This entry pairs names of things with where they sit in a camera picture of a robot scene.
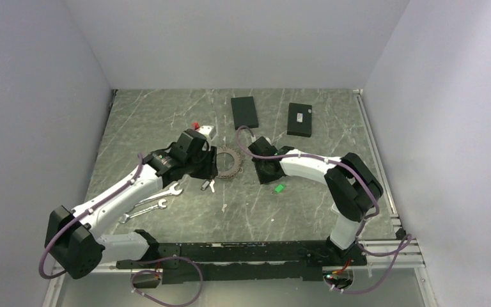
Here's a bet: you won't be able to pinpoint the green key tag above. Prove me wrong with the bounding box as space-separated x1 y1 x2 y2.
274 184 286 194

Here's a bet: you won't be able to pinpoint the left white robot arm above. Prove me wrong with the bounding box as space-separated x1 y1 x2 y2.
38 126 217 279

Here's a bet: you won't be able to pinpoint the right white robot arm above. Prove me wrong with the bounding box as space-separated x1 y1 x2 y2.
247 137 384 265

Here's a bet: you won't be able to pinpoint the black box with label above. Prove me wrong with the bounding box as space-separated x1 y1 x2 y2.
286 103 313 138

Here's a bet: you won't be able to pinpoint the plain black rectangular box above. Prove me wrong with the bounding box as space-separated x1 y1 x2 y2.
231 96 259 130

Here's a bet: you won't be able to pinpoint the clear plastic card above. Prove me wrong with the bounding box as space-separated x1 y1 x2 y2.
331 203 339 214

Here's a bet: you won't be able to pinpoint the lower silver wrench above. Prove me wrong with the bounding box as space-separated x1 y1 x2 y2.
118 199 167 224

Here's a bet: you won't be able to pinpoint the toothed metal sprocket ring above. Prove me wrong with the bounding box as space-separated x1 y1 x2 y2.
214 145 245 180

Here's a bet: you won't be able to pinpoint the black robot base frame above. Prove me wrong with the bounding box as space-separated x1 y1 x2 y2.
116 239 367 285

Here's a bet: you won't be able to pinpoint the aluminium rail frame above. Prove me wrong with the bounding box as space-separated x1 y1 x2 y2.
42 89 437 307

